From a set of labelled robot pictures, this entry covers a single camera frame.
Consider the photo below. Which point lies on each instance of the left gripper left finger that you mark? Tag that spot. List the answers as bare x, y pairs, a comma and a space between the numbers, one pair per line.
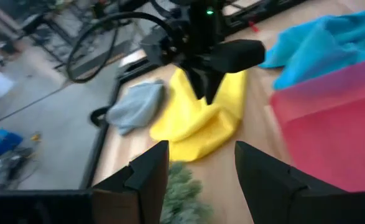
151, 174

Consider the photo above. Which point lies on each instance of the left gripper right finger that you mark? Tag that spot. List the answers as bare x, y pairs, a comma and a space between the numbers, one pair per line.
263, 180

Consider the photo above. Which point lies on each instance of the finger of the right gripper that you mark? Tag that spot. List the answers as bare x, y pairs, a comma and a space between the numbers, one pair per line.
214, 85
197, 82

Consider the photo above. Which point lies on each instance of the yellow microfiber towel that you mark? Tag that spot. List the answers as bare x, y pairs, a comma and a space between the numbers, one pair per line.
194, 130

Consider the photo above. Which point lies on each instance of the grey microfiber towel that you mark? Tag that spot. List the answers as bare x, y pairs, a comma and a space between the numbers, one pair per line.
138, 105

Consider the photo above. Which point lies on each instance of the pink translucent plastic bin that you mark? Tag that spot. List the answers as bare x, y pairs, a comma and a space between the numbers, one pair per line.
334, 130

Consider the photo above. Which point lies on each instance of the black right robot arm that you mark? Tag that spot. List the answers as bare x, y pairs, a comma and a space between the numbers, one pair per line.
201, 18

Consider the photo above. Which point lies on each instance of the blue microfiber towel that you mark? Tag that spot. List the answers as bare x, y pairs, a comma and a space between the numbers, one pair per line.
319, 46

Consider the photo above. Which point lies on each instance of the small red clip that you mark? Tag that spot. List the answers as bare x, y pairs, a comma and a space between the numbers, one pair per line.
253, 27

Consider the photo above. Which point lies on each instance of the green artificial potted plant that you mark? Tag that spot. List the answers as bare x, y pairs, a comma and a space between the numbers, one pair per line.
182, 196

